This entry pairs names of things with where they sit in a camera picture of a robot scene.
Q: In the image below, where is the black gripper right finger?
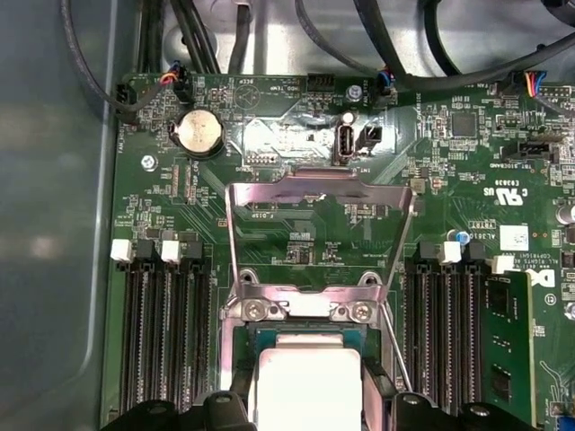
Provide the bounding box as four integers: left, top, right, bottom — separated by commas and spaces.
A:
362, 358, 534, 431

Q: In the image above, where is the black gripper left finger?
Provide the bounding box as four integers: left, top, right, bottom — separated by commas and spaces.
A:
99, 371, 258, 431

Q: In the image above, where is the metal locking lever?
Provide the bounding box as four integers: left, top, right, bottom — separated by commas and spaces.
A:
381, 298, 415, 392

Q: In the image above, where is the CPU with silver top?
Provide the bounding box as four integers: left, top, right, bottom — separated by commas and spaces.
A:
252, 326, 366, 431

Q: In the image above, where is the metal socket cover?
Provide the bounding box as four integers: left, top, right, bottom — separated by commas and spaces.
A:
223, 166, 418, 322

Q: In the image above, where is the CPU socket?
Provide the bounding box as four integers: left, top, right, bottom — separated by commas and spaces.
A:
218, 268, 396, 431

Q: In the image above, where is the green RAM stick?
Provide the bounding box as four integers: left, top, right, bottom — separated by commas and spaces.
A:
483, 255, 538, 431

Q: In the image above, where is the green motherboard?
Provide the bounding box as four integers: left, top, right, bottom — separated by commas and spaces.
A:
101, 71, 575, 431

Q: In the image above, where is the black PC case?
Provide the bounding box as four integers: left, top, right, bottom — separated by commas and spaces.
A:
0, 0, 575, 431

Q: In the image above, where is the silver coin battery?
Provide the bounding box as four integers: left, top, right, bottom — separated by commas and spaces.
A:
172, 109, 226, 159

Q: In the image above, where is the silver USB port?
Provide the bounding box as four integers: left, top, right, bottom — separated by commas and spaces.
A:
333, 121, 359, 168

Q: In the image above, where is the black cable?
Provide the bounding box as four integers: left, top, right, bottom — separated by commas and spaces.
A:
352, 0, 575, 93
60, 0, 149, 125
294, 0, 392, 84
420, 0, 468, 77
137, 0, 165, 75
168, 0, 224, 75
226, 0, 253, 75

